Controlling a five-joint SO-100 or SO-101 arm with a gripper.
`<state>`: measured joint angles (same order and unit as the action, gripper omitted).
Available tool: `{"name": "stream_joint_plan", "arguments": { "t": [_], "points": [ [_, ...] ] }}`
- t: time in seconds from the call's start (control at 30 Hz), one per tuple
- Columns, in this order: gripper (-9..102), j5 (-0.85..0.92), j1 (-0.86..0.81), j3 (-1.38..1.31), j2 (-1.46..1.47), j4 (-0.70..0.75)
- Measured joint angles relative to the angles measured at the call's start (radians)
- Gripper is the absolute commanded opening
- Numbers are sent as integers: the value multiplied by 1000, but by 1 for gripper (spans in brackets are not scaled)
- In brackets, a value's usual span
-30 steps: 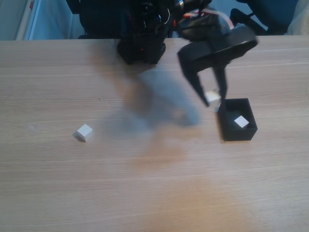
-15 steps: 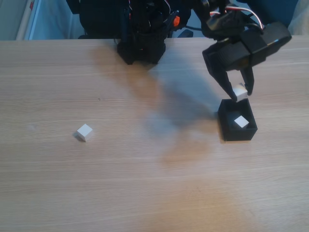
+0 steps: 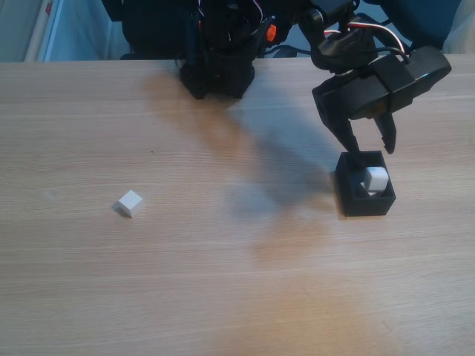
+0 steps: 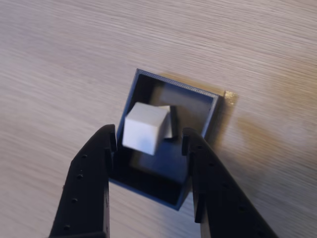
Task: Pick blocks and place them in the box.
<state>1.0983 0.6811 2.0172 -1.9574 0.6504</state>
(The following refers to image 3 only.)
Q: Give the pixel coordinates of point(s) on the black open box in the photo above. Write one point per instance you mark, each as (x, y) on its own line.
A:
(371, 207)

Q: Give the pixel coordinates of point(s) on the orange clamp knob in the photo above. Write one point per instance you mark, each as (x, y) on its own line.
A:
(271, 32)

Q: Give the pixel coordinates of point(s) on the blue chair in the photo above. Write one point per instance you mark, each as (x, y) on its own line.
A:
(419, 18)

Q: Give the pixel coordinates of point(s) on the pale cloth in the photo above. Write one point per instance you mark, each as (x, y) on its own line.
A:
(462, 33)

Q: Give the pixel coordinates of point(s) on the black chair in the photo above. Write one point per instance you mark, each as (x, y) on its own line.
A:
(148, 26)

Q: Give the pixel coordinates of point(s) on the white panel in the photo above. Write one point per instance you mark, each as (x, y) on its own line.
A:
(63, 29)

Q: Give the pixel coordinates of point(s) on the black oval camera box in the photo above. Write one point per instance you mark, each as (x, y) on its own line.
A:
(404, 81)

